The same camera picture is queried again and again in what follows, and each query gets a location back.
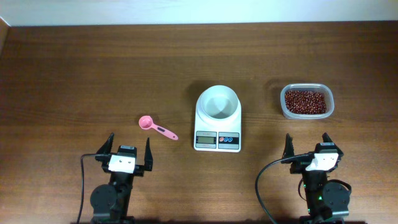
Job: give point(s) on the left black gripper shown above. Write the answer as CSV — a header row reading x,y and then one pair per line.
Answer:
x,y
103,154

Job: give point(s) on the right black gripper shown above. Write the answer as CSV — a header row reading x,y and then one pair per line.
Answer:
x,y
300,163

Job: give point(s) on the pink measuring scoop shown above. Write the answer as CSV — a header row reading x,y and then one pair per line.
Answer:
x,y
146,123

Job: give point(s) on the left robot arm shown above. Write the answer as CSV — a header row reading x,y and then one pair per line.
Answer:
x,y
110,201

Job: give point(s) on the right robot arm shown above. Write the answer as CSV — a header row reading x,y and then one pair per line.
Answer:
x,y
327,199

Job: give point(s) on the white digital kitchen scale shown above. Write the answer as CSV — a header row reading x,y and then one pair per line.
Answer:
x,y
217,135

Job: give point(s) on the red adzuki beans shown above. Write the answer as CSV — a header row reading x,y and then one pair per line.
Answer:
x,y
305,102

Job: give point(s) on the clear plastic bean container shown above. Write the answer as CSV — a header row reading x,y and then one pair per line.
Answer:
x,y
316,87

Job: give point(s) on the white round bowl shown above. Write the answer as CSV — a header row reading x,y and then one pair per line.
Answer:
x,y
219,102

